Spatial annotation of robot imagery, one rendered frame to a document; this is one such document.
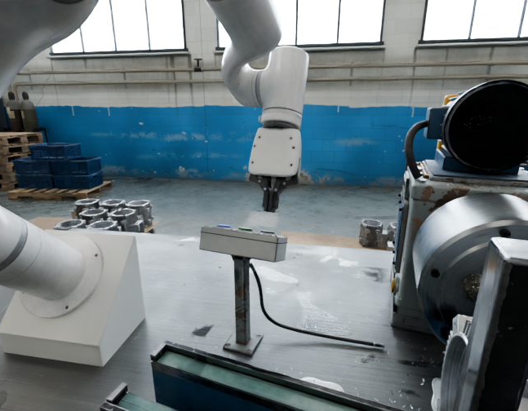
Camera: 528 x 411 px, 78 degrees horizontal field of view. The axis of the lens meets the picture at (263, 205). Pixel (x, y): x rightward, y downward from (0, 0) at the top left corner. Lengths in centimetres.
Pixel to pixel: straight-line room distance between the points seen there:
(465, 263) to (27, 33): 61
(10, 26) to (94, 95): 678
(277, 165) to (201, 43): 565
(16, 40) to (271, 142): 42
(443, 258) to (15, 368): 84
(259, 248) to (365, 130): 526
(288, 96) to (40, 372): 75
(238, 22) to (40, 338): 73
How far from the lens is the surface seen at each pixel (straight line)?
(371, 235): 296
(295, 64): 70
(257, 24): 56
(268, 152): 66
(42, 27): 41
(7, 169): 674
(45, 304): 87
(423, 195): 76
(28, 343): 90
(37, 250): 73
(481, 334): 21
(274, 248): 63
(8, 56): 47
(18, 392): 84
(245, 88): 72
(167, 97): 642
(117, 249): 83
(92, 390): 78
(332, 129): 578
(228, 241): 66
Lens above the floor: 131
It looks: 17 degrees down
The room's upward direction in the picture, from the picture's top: straight up
